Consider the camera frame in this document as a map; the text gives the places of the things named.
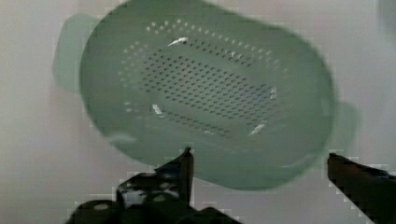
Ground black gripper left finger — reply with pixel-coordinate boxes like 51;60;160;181
116;147;194;209

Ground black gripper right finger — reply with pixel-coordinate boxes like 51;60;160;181
327;153;396;224

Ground green plastic strainer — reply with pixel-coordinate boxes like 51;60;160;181
52;0;361;191

